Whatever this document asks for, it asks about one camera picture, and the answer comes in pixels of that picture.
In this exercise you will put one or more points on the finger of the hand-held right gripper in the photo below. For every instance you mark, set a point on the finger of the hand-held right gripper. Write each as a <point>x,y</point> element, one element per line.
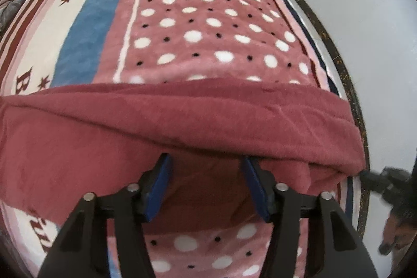
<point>373,179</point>

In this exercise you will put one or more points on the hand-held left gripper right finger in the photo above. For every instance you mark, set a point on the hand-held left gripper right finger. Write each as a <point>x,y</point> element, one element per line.
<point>257,190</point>

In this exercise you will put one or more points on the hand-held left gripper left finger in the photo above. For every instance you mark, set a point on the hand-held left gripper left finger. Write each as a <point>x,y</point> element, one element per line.
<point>159,186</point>

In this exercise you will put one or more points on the person's right hand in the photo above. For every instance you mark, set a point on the person's right hand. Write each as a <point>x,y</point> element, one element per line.
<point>392,229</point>

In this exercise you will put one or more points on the dark bed frame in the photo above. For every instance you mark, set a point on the dark bed frame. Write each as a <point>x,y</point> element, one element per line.
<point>338,59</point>

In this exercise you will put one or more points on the printed striped dotted blanket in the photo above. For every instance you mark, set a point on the printed striped dotted blanket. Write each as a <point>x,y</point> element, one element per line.
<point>202,20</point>

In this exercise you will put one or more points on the red pants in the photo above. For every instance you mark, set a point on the red pants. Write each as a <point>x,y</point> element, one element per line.
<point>195,121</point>

